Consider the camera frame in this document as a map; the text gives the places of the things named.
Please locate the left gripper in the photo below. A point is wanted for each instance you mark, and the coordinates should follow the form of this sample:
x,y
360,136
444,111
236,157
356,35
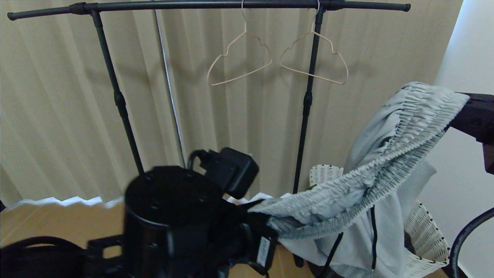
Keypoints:
x,y
239,239

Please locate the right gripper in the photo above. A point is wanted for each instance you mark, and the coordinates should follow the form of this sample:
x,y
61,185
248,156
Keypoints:
x,y
490,158

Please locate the pale grey shorts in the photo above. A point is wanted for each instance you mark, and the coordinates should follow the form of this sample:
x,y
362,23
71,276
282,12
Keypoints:
x,y
382,166

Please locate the pink clothes hanger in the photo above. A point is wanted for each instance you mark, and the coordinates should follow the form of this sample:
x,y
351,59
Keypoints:
x,y
312,75
239,73

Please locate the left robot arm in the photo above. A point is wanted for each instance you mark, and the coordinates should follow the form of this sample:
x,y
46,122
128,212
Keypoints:
x,y
170,224

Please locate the white laundry basket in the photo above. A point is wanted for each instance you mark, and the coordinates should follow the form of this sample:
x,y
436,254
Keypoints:
x,y
424,231

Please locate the black clothes rack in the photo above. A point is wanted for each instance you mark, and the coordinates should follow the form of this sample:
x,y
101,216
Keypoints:
x,y
231,4

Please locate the beige curtain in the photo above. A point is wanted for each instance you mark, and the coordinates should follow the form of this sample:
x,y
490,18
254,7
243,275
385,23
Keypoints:
x,y
58,96

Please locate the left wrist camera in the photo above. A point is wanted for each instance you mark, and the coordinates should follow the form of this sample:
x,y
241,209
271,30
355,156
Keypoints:
x,y
235,170

